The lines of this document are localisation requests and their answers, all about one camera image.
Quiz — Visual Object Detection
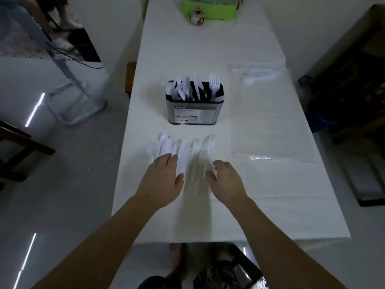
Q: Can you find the person's right hand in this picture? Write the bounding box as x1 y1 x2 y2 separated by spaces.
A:
205 160 249 206

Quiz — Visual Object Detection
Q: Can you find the person's left hand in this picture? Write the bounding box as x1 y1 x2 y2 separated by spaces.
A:
135 153 184 206

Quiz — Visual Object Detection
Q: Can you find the person's left forearm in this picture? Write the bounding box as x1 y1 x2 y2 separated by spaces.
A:
30 192 178 289

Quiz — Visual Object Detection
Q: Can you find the person's right forearm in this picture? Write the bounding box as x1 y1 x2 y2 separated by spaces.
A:
214 195 355 289

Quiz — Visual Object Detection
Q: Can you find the pile of white plastic cutlery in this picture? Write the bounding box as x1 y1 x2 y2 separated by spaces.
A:
146 133 216 196

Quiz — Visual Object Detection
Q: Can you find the white tablecloth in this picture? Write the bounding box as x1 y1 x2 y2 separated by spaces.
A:
111 0 352 245

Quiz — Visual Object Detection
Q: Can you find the metal cutlery holder with label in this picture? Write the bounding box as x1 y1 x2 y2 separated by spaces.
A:
166 80 225 126

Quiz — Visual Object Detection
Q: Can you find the empty clear plastic bag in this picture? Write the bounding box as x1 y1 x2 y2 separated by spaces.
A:
231 126 317 163

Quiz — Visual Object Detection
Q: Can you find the bunch of upright plastic cutlery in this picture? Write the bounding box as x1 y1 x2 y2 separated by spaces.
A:
162 73 221 103

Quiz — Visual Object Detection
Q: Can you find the wooden chair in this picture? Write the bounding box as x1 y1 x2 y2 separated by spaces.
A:
125 62 138 100

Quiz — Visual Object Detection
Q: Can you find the clear bag with plastic spoons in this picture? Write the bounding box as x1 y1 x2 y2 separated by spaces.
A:
229 62 290 86

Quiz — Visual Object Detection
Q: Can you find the blue bin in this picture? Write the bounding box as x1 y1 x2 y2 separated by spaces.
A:
306 111 333 133

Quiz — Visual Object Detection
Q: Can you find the dark wooden shelf unit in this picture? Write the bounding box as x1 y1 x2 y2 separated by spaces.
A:
298 3 385 208

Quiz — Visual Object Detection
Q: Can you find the small red white figurine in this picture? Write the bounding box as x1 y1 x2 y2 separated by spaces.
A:
189 7 206 26

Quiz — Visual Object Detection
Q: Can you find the black floor mat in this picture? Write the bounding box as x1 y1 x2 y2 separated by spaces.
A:
68 27 102 62

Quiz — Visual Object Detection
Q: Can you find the dark wooden furniture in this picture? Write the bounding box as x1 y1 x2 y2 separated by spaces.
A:
0 120 56 191

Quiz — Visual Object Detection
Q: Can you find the green plastic basket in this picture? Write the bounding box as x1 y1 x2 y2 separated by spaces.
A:
180 0 239 21

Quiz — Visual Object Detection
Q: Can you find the patterned rug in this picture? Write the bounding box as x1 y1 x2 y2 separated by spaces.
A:
0 23 54 58

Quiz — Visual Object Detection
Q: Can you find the grey metal stand frame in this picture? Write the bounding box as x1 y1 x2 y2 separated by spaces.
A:
0 0 108 126

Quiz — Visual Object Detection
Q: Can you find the black cable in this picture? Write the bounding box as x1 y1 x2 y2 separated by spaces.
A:
45 15 105 70

